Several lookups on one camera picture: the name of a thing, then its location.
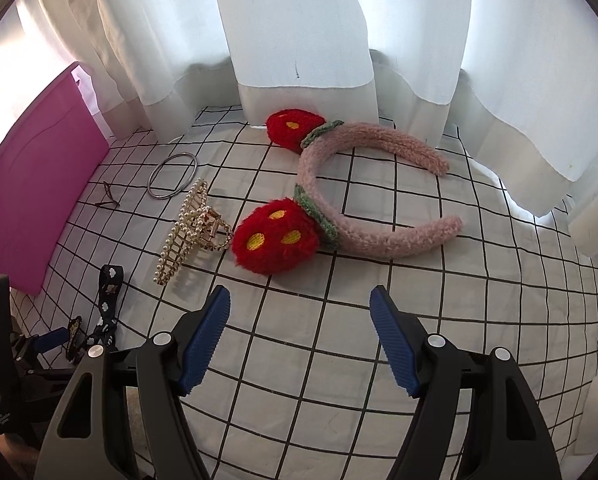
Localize white curtain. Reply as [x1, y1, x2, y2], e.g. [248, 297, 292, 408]
[0, 0, 598, 241]

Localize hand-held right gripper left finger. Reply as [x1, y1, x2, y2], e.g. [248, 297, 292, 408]
[41, 284, 232, 480]

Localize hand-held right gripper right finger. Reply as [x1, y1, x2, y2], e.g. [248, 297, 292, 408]
[369, 285, 567, 480]

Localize dark thin hair clip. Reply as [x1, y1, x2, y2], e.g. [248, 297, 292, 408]
[95, 181, 121, 209]

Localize silver bangle bracelet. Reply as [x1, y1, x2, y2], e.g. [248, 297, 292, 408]
[147, 151, 198, 201]

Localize pink plush strawberry headband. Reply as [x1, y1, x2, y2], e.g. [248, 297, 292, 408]
[230, 107, 464, 277]

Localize black floral hair clip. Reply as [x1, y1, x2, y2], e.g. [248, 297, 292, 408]
[66, 264, 126, 362]

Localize white black checked sheet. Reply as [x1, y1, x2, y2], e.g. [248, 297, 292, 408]
[9, 105, 598, 480]

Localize pink storage box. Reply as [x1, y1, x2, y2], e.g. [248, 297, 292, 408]
[0, 61, 110, 296]

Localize pearl hair claw clip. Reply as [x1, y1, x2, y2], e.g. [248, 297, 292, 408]
[152, 178, 234, 287]

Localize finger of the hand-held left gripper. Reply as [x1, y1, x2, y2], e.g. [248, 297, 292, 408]
[11, 327, 70, 362]
[21, 352, 87, 403]

